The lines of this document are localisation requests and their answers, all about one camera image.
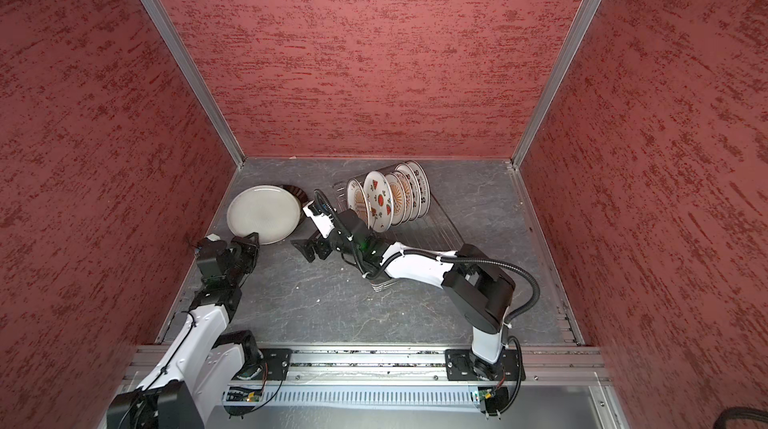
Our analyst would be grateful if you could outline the aluminium left corner post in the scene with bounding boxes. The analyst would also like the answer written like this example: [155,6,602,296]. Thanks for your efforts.
[140,0,246,169]

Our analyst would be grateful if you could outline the black corrugated cable conduit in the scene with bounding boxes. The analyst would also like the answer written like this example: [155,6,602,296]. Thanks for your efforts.
[311,188,541,325]

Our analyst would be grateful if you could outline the brown striped rim plate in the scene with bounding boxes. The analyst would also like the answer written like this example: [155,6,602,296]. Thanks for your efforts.
[281,185,309,213]

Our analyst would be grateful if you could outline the plain white large plate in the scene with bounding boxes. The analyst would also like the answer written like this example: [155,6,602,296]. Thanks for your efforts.
[226,185,302,245]

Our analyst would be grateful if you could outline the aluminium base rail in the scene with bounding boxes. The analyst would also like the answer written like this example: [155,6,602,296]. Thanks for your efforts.
[222,345,628,428]

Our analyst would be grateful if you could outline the right circuit board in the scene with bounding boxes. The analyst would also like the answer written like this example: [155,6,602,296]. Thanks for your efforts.
[473,387,510,417]

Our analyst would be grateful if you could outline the brown lettered rim plate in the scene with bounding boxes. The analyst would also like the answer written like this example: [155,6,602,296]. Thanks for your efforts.
[346,179,370,227]

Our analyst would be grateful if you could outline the watermelon pattern white plate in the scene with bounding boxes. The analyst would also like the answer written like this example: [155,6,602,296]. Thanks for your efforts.
[364,171,394,233]

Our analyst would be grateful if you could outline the circuit board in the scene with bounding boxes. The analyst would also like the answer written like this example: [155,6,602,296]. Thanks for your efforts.
[224,386,264,404]
[473,387,510,417]

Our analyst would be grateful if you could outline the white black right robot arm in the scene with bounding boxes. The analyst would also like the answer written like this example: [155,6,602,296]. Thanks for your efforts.
[292,201,516,367]

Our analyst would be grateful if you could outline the aluminium right corner post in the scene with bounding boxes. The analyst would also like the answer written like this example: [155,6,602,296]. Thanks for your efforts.
[511,0,602,171]

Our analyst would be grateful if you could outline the aluminium corner post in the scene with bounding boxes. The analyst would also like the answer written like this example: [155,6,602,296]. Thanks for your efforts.
[511,0,602,171]
[140,0,246,169]

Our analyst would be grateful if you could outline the left circuit board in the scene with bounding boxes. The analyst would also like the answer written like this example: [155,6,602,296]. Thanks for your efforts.
[224,386,264,404]

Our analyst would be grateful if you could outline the orange sunburst plate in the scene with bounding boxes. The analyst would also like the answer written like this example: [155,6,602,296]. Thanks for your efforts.
[385,173,406,226]
[393,170,414,223]

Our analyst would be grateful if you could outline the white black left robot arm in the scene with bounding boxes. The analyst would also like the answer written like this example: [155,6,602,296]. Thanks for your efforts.
[106,232,267,428]

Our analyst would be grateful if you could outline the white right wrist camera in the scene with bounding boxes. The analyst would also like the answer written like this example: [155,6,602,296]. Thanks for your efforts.
[303,200,335,238]

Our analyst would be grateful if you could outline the green rim fruit plate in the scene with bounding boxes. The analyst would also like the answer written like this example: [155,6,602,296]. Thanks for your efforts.
[396,163,422,221]
[406,161,431,218]

